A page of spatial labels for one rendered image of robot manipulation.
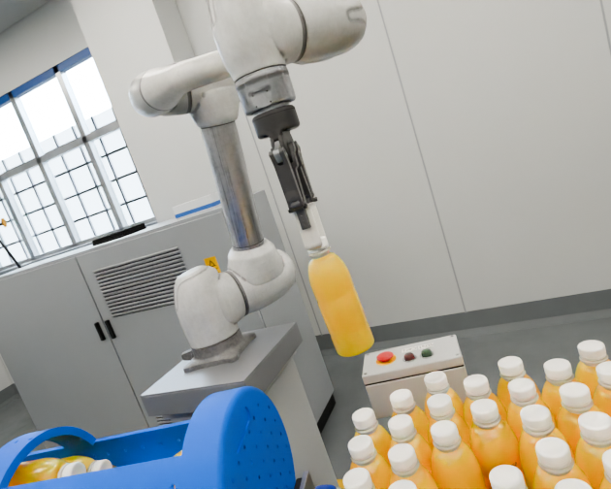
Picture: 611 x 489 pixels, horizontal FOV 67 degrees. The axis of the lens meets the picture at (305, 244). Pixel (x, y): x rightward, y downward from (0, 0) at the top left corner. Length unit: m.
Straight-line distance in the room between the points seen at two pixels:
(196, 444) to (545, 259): 2.95
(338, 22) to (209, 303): 0.84
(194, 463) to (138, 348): 2.33
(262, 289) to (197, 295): 0.20
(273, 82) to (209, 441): 0.54
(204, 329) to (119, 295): 1.59
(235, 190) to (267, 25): 0.68
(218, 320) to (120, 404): 2.06
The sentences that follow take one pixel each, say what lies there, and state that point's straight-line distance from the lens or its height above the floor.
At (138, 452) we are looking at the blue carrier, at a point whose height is 1.09.
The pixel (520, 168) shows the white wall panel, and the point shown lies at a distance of 3.28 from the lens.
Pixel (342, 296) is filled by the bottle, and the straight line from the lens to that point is 0.80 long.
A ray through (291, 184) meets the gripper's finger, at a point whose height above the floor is 1.52.
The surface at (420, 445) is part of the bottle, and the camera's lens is 0.81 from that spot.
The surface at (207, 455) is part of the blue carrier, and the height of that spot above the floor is 1.20.
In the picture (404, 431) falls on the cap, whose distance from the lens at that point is 0.79.
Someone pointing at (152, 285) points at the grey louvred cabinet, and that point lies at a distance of 2.76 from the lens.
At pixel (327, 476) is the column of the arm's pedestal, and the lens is 1.73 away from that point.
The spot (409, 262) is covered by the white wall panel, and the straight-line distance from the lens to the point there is 3.46.
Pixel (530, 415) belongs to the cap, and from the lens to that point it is 0.76.
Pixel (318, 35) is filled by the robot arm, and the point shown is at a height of 1.73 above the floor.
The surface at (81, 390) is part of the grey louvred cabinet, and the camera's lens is 3.56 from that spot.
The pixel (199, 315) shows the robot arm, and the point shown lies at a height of 1.22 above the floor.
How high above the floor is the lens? 1.55
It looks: 10 degrees down
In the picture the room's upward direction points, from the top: 19 degrees counter-clockwise
